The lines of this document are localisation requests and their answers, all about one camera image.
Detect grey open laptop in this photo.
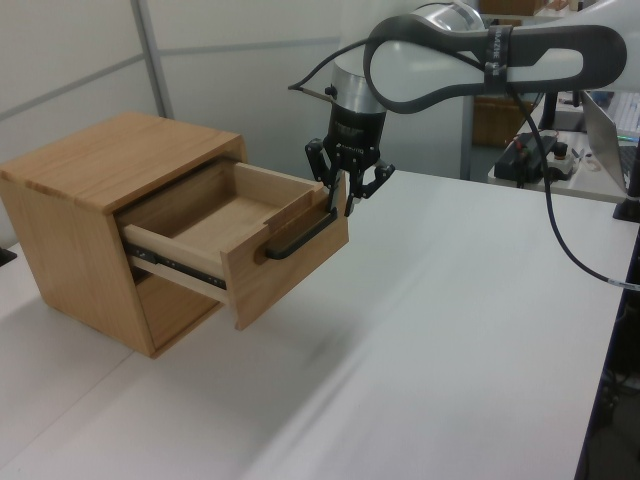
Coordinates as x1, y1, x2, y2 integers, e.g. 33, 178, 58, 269
578, 88, 640, 195

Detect black metal drawer slide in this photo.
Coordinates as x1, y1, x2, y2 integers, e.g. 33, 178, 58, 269
124, 236, 229, 292

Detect white keyboard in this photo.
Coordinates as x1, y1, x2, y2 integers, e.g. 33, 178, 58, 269
616, 91, 640, 140

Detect black monitor pole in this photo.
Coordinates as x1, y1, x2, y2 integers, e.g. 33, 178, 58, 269
537, 89, 562, 133

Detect grey partition post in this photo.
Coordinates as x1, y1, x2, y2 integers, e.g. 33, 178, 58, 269
132, 0, 174, 121

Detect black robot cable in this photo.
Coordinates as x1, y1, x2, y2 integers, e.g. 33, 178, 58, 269
286, 39, 640, 294

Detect wooden drawer with black handle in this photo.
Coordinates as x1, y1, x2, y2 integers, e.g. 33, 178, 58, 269
117, 160, 351, 332

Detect scissors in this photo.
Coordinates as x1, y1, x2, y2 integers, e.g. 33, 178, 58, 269
569, 146, 600, 172

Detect wooden cabinet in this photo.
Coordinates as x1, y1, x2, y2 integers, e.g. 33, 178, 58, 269
0, 111, 247, 359

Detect white emergency stop button box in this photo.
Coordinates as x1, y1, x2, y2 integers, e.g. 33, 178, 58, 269
543, 141, 577, 182

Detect black cable strap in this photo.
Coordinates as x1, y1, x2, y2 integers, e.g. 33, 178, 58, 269
481, 25, 515, 94

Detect wooden drawer with slot pull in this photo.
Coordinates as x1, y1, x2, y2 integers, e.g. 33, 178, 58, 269
135, 272, 224, 349

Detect brown cardboard box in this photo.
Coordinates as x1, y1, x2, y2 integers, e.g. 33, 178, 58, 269
471, 94, 539, 149

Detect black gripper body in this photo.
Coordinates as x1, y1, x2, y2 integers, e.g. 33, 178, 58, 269
323, 102, 389, 170

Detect black drawer handle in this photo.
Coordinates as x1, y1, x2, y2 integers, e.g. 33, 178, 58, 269
261, 207, 341, 262

